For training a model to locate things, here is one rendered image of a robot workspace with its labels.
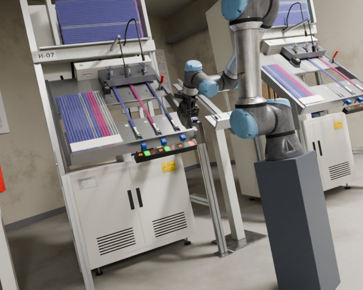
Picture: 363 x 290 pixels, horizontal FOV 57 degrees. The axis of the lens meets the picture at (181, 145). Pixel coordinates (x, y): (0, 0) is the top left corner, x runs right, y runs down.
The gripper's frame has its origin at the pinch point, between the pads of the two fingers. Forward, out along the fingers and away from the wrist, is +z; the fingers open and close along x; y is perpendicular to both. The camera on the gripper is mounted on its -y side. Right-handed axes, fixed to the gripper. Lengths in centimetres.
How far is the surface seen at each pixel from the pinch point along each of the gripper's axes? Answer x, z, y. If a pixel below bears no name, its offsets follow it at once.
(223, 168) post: 27.1, 35.7, 7.3
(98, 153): -44.5, 10.7, -2.0
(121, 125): -27.3, 9.6, -19.2
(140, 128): -18.3, 9.7, -13.9
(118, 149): -34.0, 10.9, -1.9
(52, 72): -53, 11, -87
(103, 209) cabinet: -44, 55, -2
